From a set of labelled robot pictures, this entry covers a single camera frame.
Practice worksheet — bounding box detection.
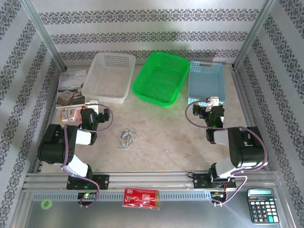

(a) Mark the pink white small box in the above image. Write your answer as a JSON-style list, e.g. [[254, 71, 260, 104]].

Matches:
[[60, 108, 83, 124]]

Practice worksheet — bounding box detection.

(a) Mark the blue perforated plastic basket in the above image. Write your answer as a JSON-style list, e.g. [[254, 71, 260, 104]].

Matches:
[[187, 60, 226, 105]]

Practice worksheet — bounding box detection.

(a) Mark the white perforated plastic basket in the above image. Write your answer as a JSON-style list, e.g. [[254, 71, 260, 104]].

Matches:
[[81, 52, 136, 105]]

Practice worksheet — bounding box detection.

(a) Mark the grey white book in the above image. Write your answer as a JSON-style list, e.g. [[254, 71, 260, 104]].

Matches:
[[56, 68, 87, 109]]

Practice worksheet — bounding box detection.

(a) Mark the green perforated plastic basket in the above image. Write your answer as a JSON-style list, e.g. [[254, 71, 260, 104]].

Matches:
[[132, 51, 190, 109]]

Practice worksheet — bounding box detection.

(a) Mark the small lit controller board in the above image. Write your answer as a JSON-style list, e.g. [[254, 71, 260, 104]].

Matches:
[[78, 191, 97, 200]]

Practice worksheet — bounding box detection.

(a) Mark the red foil packet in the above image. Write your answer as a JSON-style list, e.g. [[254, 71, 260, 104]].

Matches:
[[122, 187, 161, 211]]

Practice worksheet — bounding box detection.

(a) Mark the green tape roll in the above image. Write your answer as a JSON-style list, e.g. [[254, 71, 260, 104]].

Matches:
[[40, 199, 53, 210]]

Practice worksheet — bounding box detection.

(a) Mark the black desk calculator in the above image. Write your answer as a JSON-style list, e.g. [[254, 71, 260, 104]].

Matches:
[[247, 188, 280, 225]]

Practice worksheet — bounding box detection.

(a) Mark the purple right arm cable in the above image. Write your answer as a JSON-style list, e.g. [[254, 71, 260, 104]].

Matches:
[[185, 99, 269, 208]]

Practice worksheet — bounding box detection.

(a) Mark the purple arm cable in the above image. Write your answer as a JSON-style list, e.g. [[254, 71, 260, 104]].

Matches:
[[185, 99, 269, 208], [61, 103, 114, 209]]

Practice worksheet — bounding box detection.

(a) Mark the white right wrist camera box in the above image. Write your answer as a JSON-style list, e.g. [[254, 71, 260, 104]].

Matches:
[[205, 96, 219, 112]]

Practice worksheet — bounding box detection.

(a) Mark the aluminium side rail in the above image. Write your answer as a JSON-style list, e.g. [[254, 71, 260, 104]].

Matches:
[[231, 68, 271, 172], [32, 67, 63, 174]]

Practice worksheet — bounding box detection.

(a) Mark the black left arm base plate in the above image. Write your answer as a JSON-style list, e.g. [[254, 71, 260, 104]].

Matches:
[[66, 174, 110, 190]]

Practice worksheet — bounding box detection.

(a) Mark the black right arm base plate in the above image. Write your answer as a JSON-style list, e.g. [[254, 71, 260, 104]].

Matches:
[[192, 173, 237, 190]]

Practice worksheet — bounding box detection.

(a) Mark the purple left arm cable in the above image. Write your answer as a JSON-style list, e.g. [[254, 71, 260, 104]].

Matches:
[[61, 103, 114, 209]]

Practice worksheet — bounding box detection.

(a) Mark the small wired controller board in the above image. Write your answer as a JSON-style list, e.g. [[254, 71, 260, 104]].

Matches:
[[210, 191, 226, 202]]

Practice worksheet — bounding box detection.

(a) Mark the aluminium mounting rail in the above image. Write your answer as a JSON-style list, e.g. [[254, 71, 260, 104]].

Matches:
[[22, 171, 281, 190]]

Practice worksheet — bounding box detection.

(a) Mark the slotted grey cable duct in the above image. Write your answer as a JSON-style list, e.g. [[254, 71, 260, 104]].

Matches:
[[30, 192, 213, 202]]

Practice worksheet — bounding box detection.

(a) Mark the aluminium frame post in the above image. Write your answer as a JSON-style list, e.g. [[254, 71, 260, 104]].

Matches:
[[232, 0, 279, 71], [20, 0, 67, 72]]

